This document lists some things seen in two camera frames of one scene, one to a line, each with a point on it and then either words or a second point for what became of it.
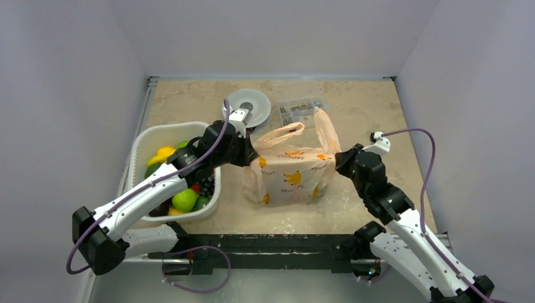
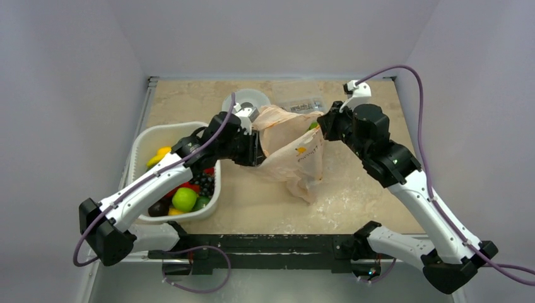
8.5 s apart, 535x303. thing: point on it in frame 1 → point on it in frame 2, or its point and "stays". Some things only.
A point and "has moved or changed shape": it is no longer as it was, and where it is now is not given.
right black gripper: [346, 160] → [328, 124]
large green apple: [185, 201] stays
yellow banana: [161, 156] stays
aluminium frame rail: [151, 84] stays
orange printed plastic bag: [283, 173] has moved or changed shape
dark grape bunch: [207, 185] stays
